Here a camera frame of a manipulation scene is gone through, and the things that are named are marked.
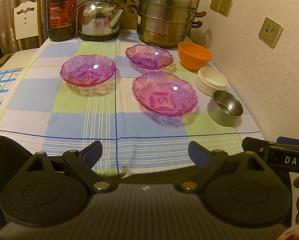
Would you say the white ribbed bowl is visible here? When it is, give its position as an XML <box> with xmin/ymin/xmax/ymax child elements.
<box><xmin>196</xmin><ymin>67</ymin><xmax>228</xmax><ymax>96</ymax></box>

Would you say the pink glass plate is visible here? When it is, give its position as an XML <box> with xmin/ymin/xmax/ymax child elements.
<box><xmin>125</xmin><ymin>44</ymin><xmax>174</xmax><ymax>70</ymax></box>
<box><xmin>132</xmin><ymin>71</ymin><xmax>198</xmax><ymax>117</ymax></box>
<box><xmin>59</xmin><ymin>54</ymin><xmax>116</xmax><ymax>88</ymax></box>

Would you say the stainless steel bowl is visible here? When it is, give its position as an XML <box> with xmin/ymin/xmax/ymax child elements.
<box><xmin>207</xmin><ymin>90</ymin><xmax>243</xmax><ymax>127</ymax></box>

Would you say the checkered tablecloth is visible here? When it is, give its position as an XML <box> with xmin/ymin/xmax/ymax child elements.
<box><xmin>0</xmin><ymin>30</ymin><xmax>262</xmax><ymax>177</ymax></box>

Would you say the orange plastic bowl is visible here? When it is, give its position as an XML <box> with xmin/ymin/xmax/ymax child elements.
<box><xmin>178</xmin><ymin>42</ymin><xmax>213</xmax><ymax>72</ymax></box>

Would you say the stainless steel kettle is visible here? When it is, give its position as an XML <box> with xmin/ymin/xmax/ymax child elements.
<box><xmin>77</xmin><ymin>0</ymin><xmax>127</xmax><ymax>41</ymax></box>

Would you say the stainless steel steamer pot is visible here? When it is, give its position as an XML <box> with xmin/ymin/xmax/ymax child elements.
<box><xmin>127</xmin><ymin>0</ymin><xmax>207</xmax><ymax>48</ymax></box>

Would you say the white wooden chair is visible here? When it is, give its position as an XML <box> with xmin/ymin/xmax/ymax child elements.
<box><xmin>11</xmin><ymin>1</ymin><xmax>43</xmax><ymax>51</ymax></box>

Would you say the cooking oil bottle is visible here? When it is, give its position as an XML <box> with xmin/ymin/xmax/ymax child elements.
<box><xmin>47</xmin><ymin>0</ymin><xmax>77</xmax><ymax>42</ymax></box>

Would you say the single wall socket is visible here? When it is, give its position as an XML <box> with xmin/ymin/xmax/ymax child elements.
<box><xmin>259</xmin><ymin>17</ymin><xmax>284</xmax><ymax>49</ymax></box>

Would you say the double wall socket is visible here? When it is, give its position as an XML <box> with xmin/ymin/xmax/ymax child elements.
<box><xmin>210</xmin><ymin>0</ymin><xmax>233</xmax><ymax>17</ymax></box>

